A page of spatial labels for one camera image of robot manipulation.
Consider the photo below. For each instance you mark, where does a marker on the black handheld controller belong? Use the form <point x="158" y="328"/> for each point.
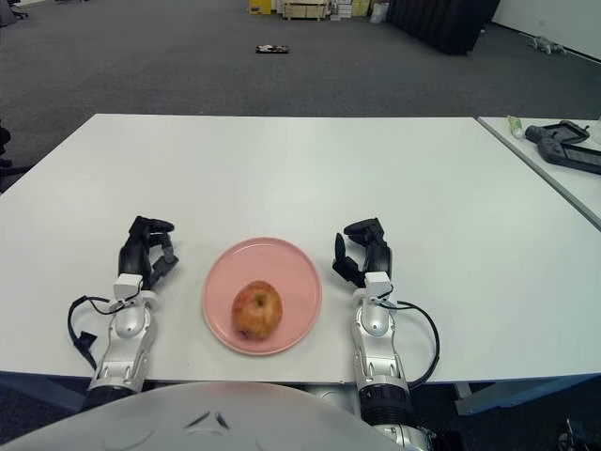
<point x="558" y="132"/>
<point x="575" y="157"/>

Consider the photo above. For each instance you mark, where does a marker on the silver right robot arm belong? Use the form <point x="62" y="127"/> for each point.
<point x="375" y="329"/>

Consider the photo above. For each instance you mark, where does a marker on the wooden pallet crate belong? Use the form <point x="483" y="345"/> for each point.
<point x="305" y="9"/>

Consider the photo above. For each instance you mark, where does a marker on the red yellow apple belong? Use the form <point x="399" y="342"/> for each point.
<point x="257" y="310"/>

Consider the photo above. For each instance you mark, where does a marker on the white plastic bag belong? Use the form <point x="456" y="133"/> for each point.
<point x="379" y="13"/>

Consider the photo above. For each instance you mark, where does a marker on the grey robot torso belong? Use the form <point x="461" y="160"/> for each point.
<point x="188" y="418"/>

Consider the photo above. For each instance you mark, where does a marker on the pink round plate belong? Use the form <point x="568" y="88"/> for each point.
<point x="282" y="268"/>

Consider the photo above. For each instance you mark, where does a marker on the grey quadruped robot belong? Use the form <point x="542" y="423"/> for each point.
<point x="547" y="45"/>

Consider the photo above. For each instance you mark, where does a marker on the black curtain partition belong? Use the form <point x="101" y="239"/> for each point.
<point x="443" y="23"/>

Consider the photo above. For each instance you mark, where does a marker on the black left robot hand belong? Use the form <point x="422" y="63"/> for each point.
<point x="136" y="256"/>

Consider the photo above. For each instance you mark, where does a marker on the black office chair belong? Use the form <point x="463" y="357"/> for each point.
<point x="4" y="141"/>

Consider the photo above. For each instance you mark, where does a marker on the white side table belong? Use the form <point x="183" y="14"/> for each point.
<point x="559" y="188"/>

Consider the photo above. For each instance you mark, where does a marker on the yellow cardboard box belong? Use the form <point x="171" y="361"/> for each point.
<point x="259" y="5"/>

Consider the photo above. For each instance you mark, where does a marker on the stacked white boxes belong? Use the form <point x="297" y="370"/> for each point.
<point x="349" y="9"/>

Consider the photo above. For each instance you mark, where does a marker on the dark tray on floor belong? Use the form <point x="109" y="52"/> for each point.
<point x="272" y="48"/>

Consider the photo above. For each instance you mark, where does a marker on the dark background office chair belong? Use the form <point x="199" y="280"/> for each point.
<point x="8" y="10"/>

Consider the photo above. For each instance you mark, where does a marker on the green white tube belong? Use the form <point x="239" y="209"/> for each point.
<point x="515" y="127"/>

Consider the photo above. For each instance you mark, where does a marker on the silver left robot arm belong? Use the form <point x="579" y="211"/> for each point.
<point x="124" y="338"/>

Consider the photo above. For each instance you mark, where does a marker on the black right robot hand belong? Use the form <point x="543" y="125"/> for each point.
<point x="378" y="256"/>

